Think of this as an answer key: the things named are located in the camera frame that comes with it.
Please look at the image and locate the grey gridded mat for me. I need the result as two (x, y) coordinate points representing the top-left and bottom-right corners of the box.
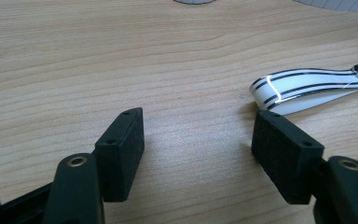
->
(293, 0), (358, 13)

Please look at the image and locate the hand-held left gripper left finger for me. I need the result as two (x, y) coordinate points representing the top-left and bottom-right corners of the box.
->
(42, 106), (145, 224)

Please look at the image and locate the grey round mat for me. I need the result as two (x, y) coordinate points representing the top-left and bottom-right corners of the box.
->
(172, 0), (216, 6)

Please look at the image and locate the white black-striped strap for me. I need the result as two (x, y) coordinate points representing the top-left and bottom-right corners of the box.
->
(249, 61), (358, 116)

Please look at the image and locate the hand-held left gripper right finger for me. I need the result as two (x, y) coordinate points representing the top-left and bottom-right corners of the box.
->
(251, 109), (358, 224)

